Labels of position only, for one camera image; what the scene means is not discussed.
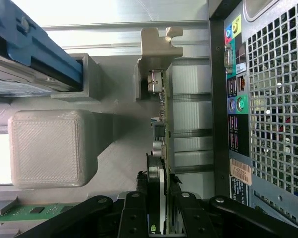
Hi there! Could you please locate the grey parts rack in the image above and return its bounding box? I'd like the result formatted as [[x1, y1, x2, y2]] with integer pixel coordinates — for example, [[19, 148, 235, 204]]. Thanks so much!
[[0, 53, 173, 224]]

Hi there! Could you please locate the green RAM stick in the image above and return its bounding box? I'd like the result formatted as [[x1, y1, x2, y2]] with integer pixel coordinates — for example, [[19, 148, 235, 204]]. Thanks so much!
[[0, 202, 75, 222]]

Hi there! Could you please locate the hard disk in blue caddy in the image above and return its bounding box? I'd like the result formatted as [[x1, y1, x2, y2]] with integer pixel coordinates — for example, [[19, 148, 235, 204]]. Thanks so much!
[[0, 0, 83, 97]]

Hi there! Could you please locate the open black PC case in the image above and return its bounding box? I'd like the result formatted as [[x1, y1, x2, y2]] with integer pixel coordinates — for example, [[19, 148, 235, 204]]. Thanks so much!
[[207, 0, 298, 238]]

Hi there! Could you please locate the orange barcode sticker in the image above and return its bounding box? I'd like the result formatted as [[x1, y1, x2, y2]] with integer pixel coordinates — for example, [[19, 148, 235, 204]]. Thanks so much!
[[229, 158, 253, 186]]

